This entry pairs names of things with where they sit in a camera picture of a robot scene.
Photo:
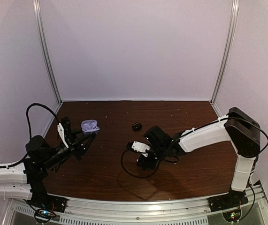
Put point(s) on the left aluminium post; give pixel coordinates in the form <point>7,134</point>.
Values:
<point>45,52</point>

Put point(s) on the aluminium front rail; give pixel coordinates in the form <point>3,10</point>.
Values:
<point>191,211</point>

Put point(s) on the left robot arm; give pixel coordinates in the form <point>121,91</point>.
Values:
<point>24,179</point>

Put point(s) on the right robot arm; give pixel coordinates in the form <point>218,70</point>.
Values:
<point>236,127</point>

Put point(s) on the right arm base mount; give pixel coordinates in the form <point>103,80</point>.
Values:
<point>229,205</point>

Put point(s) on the black earbud charging case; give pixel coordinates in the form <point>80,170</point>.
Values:
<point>136,126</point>

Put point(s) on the aluminium post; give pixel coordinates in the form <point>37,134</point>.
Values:
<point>45,52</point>
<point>227,48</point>

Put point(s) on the purple earbud charging case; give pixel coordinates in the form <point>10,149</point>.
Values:
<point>86,126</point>

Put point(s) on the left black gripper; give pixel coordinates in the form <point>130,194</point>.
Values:
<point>74,147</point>

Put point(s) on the right aluminium post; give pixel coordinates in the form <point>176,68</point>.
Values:
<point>227,48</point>

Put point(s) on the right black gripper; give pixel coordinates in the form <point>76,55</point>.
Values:
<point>151,164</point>

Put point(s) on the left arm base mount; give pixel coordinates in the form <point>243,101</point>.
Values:
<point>45,212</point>

